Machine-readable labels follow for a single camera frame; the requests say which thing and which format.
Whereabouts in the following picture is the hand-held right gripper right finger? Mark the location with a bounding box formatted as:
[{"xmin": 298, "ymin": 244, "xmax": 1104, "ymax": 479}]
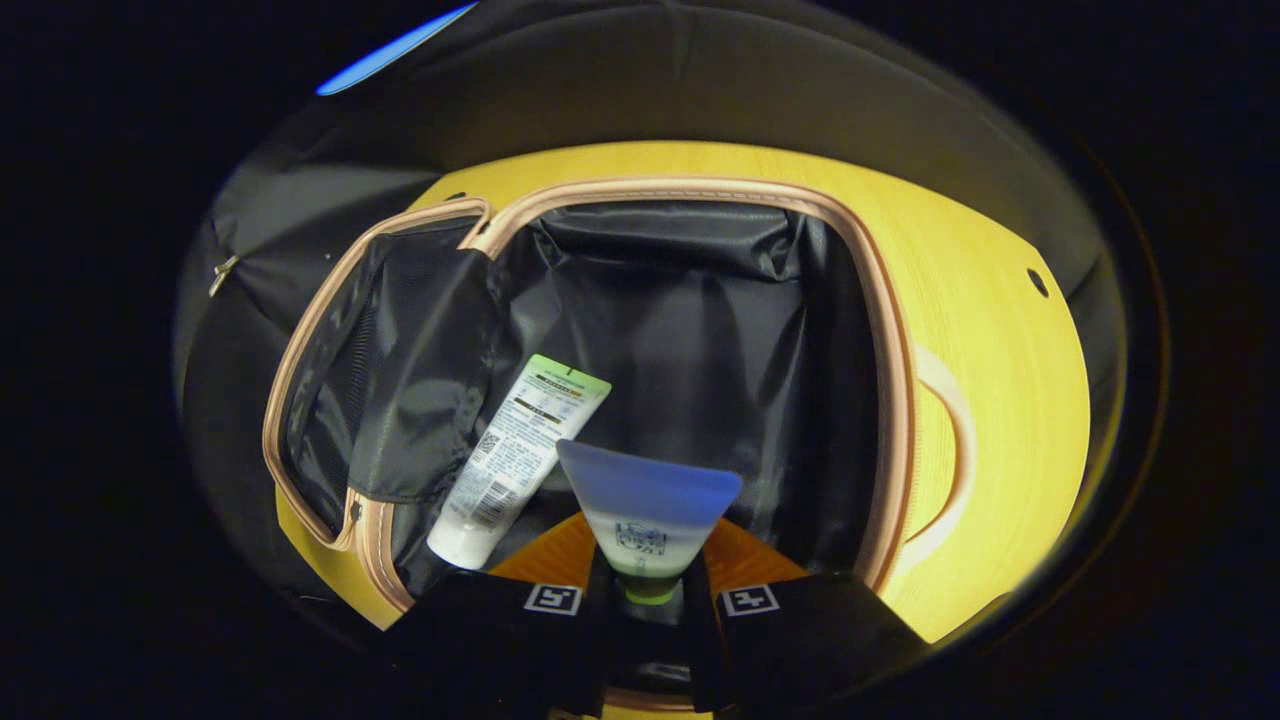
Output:
[{"xmin": 685, "ymin": 518, "xmax": 933, "ymax": 713}]

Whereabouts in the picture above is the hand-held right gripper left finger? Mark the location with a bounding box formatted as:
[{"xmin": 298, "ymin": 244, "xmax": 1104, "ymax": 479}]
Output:
[{"xmin": 385, "ymin": 512, "xmax": 613, "ymax": 719}]

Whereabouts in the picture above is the blue and white tube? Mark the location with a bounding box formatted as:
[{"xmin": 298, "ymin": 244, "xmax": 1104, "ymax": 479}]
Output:
[{"xmin": 555, "ymin": 438, "xmax": 743, "ymax": 607}]

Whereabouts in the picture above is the white tube with green end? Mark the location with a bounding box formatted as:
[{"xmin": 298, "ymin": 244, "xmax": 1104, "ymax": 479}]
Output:
[{"xmin": 427, "ymin": 353, "xmax": 613, "ymax": 571}]

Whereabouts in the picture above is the pink suitcase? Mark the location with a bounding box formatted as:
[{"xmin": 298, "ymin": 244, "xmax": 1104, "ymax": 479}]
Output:
[{"xmin": 262, "ymin": 178, "xmax": 979, "ymax": 713}]

